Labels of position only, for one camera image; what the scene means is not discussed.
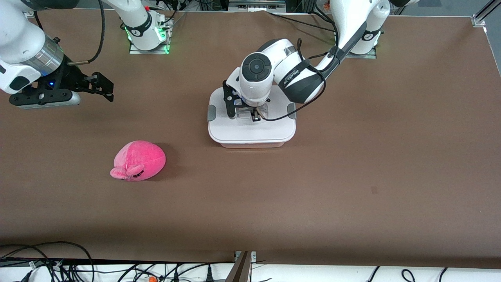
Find white box lid grey latches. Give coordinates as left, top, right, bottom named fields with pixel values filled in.
left=207, top=85, right=297, bottom=145

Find pink plush toy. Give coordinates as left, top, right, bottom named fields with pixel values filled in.
left=110, top=140, right=166, bottom=182

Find pink plastic box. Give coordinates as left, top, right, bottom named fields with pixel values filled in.
left=219, top=140, right=287, bottom=149

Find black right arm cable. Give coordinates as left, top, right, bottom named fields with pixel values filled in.
left=67, top=0, right=106, bottom=65

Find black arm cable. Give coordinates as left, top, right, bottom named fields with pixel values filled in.
left=258, top=37, right=345, bottom=122
left=67, top=0, right=106, bottom=65

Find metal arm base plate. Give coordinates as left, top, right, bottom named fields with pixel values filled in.
left=344, top=46, right=377, bottom=59
left=129, top=18, right=173, bottom=54

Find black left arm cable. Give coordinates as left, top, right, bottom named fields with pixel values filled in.
left=258, top=37, right=345, bottom=122

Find black cable across table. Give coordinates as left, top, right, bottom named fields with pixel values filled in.
left=268, top=11, right=337, bottom=34

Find grey metal rail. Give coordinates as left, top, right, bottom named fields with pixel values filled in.
left=229, top=0, right=286, bottom=8

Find black looped cable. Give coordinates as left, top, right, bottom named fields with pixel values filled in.
left=0, top=242, right=94, bottom=282

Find aluminium frame profile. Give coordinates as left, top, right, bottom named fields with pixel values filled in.
left=472, top=0, right=501, bottom=27

